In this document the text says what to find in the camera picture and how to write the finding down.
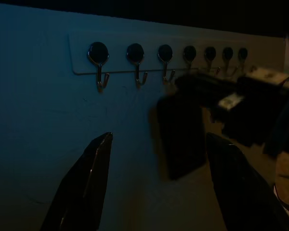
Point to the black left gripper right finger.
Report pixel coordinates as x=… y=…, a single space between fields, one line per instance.
x=243 y=192

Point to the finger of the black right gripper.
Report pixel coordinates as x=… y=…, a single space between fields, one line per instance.
x=195 y=77
x=202 y=93

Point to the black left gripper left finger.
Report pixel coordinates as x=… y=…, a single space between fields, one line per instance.
x=82 y=192

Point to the black card holder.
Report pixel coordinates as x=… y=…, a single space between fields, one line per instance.
x=180 y=139

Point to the black disc metal hook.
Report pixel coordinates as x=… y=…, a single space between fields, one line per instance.
x=98 y=50
x=189 y=52
x=165 y=51
x=135 y=51
x=242 y=53
x=227 y=53
x=210 y=52

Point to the white hook rack strip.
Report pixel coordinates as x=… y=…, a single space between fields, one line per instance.
x=82 y=53

